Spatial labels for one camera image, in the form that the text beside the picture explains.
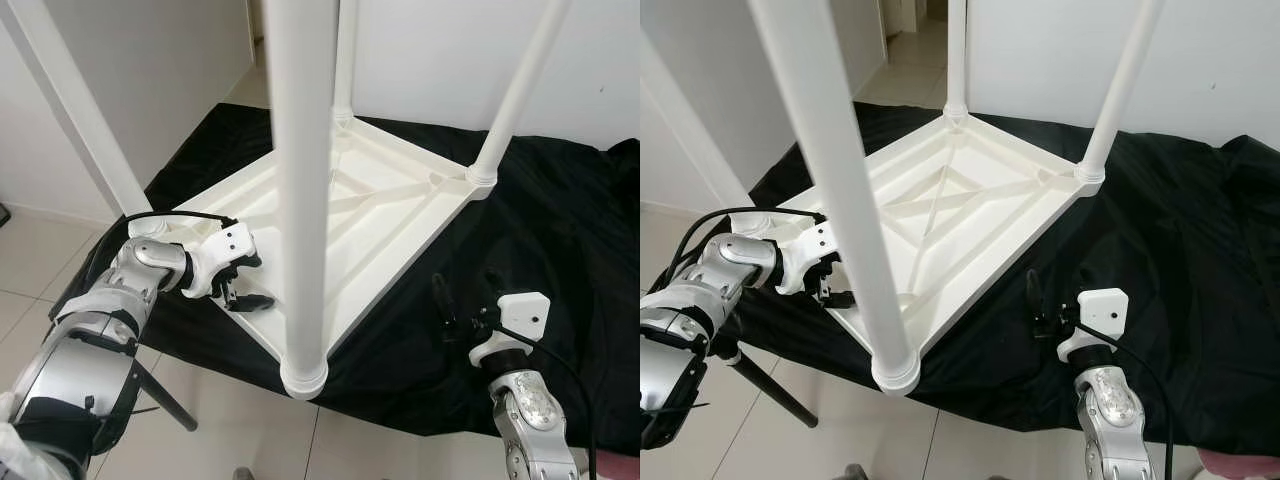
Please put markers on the white plastic table top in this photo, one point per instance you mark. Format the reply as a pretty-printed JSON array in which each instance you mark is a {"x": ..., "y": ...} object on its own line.
[
  {"x": 400, "y": 220},
  {"x": 1000, "y": 200}
]

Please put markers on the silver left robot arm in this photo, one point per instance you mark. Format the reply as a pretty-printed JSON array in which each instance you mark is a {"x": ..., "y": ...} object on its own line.
[
  {"x": 90, "y": 340},
  {"x": 680, "y": 330}
]

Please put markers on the black metal table leg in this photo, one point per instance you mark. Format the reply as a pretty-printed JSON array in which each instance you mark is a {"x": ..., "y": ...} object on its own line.
[
  {"x": 165, "y": 395},
  {"x": 775, "y": 390}
]

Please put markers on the pink round seat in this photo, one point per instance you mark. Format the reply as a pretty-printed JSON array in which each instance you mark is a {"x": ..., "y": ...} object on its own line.
[
  {"x": 1245, "y": 465},
  {"x": 622, "y": 467}
]

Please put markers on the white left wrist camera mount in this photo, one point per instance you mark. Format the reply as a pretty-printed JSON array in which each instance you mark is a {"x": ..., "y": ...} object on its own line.
[
  {"x": 810, "y": 250},
  {"x": 225, "y": 245}
]

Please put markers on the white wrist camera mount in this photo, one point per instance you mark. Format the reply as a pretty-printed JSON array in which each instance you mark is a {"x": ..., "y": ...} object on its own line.
[
  {"x": 525, "y": 312},
  {"x": 1105, "y": 310},
  {"x": 225, "y": 245},
  {"x": 810, "y": 250}
]

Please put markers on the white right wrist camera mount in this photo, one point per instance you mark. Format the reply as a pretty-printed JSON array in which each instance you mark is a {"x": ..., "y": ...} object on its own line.
[
  {"x": 1105, "y": 310},
  {"x": 525, "y": 312}
]

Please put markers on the pale door frame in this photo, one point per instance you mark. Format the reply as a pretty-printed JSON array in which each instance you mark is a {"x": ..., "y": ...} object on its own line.
[{"x": 900, "y": 15}]

